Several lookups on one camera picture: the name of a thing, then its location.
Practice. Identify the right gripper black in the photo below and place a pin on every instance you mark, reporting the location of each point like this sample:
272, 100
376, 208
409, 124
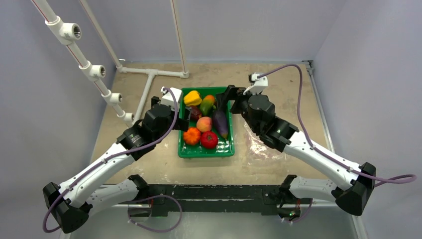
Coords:
233, 97

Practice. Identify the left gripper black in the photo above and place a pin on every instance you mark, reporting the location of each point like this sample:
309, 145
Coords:
181, 123

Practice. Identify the peach fruit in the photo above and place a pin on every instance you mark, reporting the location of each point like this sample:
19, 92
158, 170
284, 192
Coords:
204, 124

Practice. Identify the red tomato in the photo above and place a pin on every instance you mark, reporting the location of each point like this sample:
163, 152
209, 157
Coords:
209, 140

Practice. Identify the clear zip top bag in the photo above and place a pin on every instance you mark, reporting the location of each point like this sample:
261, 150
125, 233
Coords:
257, 153

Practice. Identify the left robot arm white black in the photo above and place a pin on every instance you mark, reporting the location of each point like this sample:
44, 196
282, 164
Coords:
72, 202

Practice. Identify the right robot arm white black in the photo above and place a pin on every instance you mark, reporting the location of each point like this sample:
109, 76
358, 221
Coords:
348, 184

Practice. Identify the dark red apple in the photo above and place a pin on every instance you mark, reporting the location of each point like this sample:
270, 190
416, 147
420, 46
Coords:
195, 113

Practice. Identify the purple eggplant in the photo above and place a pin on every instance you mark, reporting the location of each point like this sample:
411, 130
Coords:
219, 121

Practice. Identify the green orange mango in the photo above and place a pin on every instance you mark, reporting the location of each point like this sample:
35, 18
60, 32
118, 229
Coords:
207, 105

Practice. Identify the yellow bell pepper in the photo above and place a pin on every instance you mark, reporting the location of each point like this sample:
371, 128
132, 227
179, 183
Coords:
192, 98

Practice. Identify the green plastic tray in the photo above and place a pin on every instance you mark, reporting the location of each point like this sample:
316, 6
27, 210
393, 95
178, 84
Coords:
224, 148

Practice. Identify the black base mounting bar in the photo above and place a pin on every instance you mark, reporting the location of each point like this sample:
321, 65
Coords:
263, 199

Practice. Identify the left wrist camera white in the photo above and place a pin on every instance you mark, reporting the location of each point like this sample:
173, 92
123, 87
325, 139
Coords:
171, 99

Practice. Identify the white PVC pipe frame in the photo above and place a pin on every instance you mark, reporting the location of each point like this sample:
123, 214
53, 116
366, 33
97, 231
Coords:
68, 33

